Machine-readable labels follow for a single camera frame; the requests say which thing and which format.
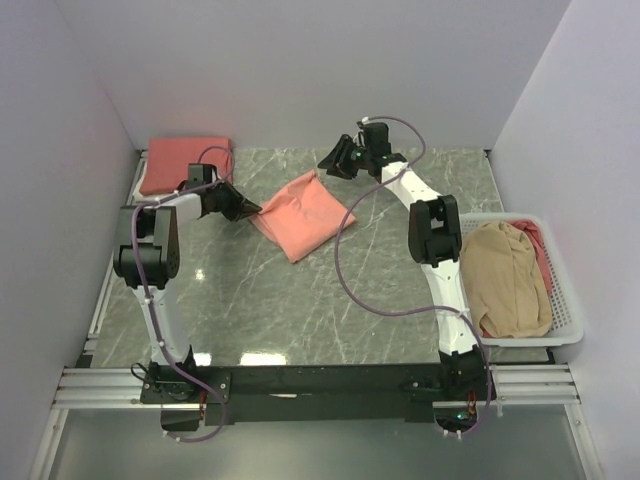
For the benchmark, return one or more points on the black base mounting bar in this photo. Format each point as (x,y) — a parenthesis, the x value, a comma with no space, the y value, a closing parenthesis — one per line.
(244,394)

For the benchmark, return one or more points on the white plastic laundry basket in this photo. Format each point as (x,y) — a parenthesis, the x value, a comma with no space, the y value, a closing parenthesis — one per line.
(567,326)

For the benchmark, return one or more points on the salmon pink t-shirt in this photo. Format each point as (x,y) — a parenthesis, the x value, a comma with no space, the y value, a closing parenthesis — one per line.
(300,217)

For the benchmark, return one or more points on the dark pink t-shirt in basket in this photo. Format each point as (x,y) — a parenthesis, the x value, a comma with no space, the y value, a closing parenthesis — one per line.
(534,234)

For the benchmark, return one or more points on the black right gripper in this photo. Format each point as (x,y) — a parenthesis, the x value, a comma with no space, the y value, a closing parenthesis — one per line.
(342,147)

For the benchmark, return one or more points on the folded white t-shirt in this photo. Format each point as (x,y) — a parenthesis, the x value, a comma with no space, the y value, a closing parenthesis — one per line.
(152,181)

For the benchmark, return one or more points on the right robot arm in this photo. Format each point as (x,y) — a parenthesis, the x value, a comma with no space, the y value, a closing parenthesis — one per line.
(434,242)

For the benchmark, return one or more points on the folded red t-shirt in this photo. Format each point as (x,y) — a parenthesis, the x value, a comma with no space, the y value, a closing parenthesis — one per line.
(178,153)

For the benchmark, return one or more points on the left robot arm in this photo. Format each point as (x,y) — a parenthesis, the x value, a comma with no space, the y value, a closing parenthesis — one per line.
(147,256)

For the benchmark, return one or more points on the beige t-shirt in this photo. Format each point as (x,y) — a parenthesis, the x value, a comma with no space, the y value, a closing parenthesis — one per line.
(505,288)

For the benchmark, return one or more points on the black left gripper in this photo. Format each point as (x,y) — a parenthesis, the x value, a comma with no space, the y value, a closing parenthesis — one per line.
(241,207)

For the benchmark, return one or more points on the aluminium frame rail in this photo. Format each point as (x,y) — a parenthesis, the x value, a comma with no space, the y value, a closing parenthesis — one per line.
(116,388)

